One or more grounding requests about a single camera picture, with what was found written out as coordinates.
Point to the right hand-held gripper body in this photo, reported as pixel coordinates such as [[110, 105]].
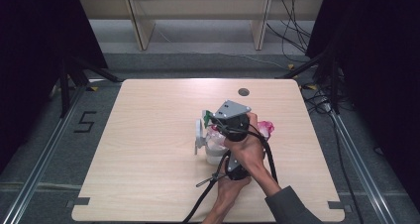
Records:
[[231, 110]]

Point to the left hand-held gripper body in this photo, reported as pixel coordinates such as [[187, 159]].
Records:
[[233, 164]]

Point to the glass jar with grey lid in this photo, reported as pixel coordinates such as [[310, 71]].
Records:
[[213, 153]]

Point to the pink printed plastic bag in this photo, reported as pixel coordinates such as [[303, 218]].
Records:
[[266, 127]]

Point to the person's right hand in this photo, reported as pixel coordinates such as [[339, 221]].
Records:
[[247, 149]]

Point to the person's left hand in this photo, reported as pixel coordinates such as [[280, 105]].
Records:
[[229, 189]]

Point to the yellow tape piece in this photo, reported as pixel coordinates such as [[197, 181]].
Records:
[[311, 87], [94, 89], [291, 66]]

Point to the black metal stand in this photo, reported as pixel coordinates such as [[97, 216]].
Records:
[[335, 85], [64, 91]]

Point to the light wooden shelf unit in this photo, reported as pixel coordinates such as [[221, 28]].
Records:
[[142, 32]]

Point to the black curtain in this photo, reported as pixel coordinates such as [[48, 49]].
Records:
[[379, 68], [29, 52]]

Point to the aluminium floor rail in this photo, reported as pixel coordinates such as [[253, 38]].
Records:
[[360, 171], [39, 166]]

